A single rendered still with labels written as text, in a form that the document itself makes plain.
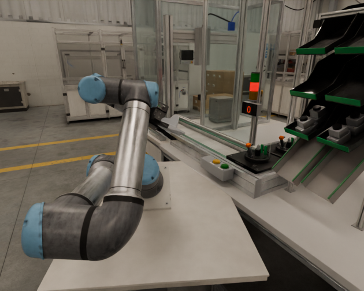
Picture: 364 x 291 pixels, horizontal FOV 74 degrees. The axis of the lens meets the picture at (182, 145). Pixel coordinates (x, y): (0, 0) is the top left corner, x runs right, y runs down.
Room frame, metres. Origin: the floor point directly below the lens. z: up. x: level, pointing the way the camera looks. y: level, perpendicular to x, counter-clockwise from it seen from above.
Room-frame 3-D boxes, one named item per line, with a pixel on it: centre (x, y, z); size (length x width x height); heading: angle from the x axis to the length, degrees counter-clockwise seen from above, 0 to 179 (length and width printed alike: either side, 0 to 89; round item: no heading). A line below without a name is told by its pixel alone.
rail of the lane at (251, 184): (1.40, -0.15, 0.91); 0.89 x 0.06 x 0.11; 29
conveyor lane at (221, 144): (1.51, -0.29, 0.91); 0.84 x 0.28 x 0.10; 29
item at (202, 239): (0.99, 0.11, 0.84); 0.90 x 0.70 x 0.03; 5
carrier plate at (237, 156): (1.23, -0.42, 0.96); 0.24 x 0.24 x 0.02; 29
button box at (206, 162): (1.20, -0.19, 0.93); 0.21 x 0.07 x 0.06; 29
